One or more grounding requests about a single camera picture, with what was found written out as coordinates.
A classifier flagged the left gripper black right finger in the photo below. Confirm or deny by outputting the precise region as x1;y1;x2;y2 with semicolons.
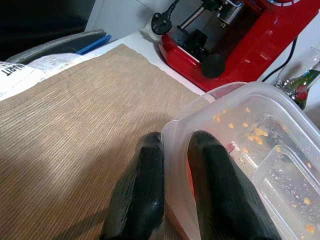
187;131;283;240

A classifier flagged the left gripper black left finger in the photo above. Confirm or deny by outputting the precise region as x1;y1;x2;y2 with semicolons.
99;131;166;240

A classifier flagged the clear plastic food container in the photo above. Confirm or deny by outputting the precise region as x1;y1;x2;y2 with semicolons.
161;81;320;240

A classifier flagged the beige woven placemat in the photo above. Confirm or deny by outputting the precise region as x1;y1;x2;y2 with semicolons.
0;43;207;240

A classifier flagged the clear wine glass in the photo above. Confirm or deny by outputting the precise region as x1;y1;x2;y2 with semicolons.
274;47;320;101

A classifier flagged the red espresso machine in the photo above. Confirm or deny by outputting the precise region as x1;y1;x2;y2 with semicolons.
157;0;320;93

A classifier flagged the dark green round bottle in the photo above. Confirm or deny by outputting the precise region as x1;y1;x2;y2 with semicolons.
296;68;320;111

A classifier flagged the blue flat board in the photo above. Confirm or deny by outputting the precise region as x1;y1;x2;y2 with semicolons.
76;34;112;56

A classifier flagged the black power plug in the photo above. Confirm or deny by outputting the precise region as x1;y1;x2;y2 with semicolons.
151;0;181;36

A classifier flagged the grey flat board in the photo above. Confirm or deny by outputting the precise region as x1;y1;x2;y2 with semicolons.
4;29;106;65

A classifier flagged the thin black appliance cord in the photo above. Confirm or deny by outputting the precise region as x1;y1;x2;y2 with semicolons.
261;37;299;83

